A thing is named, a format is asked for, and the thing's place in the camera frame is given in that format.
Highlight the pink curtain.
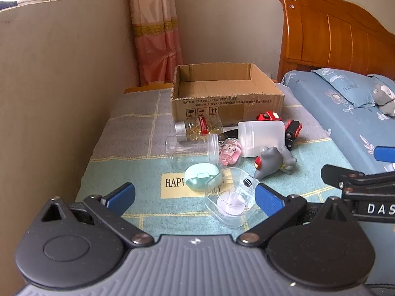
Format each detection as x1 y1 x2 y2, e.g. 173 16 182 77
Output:
127 0 185 87

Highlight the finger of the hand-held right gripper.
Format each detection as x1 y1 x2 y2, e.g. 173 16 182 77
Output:
373 146 395 162
321 164 366 189

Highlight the black handle object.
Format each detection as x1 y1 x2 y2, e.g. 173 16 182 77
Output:
217 129 239 141

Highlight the white translucent plastic bottle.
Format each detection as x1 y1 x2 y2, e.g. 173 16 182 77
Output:
237 120 286 158

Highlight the blue floral pillow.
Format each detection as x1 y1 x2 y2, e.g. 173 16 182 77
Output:
311 67 395 108

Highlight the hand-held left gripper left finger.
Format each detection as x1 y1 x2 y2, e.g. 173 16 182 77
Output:
39 183 155 248

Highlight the wooden bed headboard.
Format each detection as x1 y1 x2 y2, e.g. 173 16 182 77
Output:
277 0 395 82

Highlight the red and black toy car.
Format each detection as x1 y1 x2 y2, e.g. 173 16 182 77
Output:
284 120 303 151

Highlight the clear bottle of yellow capsules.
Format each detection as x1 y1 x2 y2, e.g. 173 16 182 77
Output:
174 116 223 144

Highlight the grey and teal printed blanket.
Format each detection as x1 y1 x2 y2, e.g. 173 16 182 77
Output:
74 88 365 241

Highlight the wooden nightstand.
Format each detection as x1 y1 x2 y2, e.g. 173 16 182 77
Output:
124 83 173 93

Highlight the grey shark toy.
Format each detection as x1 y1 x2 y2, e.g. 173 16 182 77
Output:
254 146 297 180

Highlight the clear plastic jar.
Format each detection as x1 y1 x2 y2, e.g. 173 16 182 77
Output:
165 133 220 165

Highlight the cardboard box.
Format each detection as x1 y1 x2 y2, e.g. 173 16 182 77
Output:
171 62 285 126

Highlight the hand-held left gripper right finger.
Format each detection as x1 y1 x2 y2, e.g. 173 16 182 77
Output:
237 183 356 248

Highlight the teal egg-shaped case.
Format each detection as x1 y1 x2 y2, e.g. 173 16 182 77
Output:
184 162 220 191

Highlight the grey plush toy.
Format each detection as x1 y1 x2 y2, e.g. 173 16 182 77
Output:
372 83 395 117

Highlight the clear square plastic container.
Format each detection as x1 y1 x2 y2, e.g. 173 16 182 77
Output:
204 167 260 229

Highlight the blue floral bed sheet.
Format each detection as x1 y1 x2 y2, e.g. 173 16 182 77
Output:
280 70 395 173

